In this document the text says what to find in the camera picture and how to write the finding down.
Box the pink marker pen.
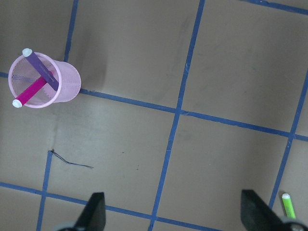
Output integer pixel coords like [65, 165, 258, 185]
[11, 75, 51, 108]

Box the green marker pen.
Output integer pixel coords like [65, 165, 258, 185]
[282, 193, 296, 219]

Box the purple marker pen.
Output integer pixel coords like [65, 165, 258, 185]
[22, 48, 59, 91]

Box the pink mesh cup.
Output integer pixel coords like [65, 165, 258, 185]
[8, 49, 81, 108]

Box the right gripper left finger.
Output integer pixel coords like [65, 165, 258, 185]
[56, 192, 106, 231]

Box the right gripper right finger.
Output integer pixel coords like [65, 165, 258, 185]
[241, 190, 308, 231]

